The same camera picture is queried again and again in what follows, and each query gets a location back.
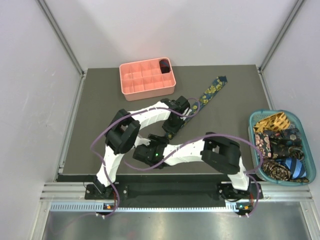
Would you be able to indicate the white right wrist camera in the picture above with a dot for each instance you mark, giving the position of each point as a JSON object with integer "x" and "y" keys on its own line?
{"x": 141, "y": 141}

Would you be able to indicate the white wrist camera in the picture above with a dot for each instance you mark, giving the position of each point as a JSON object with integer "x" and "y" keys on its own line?
{"x": 141, "y": 141}
{"x": 193, "y": 110}

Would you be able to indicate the left aluminium frame post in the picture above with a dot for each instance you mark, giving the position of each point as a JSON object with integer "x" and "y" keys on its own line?
{"x": 60, "y": 35}

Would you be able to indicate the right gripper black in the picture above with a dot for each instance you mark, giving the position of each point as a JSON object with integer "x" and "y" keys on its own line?
{"x": 161, "y": 140}

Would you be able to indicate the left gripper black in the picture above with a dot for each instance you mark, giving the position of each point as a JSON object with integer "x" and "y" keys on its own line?
{"x": 167, "y": 128}

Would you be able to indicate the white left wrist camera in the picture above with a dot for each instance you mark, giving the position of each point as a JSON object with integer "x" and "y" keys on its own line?
{"x": 193, "y": 110}

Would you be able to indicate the aluminium frame post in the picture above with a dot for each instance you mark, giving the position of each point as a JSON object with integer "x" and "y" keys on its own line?
{"x": 298, "y": 4}
{"x": 60, "y": 35}

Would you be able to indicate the pink compartment organizer box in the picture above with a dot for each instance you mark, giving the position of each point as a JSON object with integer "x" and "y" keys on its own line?
{"x": 143, "y": 79}

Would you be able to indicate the dark floral navy tie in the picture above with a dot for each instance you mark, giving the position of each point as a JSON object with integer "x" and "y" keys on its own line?
{"x": 290, "y": 137}

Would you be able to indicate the blue striped tie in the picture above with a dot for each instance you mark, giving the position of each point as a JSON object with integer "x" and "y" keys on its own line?
{"x": 295, "y": 166}

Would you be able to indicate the rolled red blue tie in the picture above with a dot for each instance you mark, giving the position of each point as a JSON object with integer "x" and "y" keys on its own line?
{"x": 165, "y": 66}

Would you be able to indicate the teal plastic basket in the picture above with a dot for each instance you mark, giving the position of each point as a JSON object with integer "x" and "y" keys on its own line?
{"x": 302, "y": 153}

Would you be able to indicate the blue yellow floral tie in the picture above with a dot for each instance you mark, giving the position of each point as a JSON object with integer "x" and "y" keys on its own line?
{"x": 213, "y": 89}

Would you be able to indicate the brown paisley rolled tie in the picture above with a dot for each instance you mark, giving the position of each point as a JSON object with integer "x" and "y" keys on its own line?
{"x": 276, "y": 170}

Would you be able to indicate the orange patterned tie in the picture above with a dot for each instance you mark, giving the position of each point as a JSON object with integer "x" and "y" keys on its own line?
{"x": 276, "y": 122}

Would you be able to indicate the pink floral dark tie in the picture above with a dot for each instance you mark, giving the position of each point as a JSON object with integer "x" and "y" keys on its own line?
{"x": 262, "y": 142}

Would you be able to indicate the right aluminium frame post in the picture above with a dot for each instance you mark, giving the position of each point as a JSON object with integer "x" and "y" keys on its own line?
{"x": 298, "y": 4}

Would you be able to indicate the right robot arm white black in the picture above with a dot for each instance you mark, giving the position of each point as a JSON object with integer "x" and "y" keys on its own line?
{"x": 218, "y": 152}

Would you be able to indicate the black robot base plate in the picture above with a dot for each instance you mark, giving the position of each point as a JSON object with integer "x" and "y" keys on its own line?
{"x": 170, "y": 189}

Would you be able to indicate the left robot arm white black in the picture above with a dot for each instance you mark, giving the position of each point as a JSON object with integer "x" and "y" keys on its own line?
{"x": 122, "y": 135}

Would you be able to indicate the slotted grey cable duct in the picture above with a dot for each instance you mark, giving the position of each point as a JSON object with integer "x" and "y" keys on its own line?
{"x": 104, "y": 207}

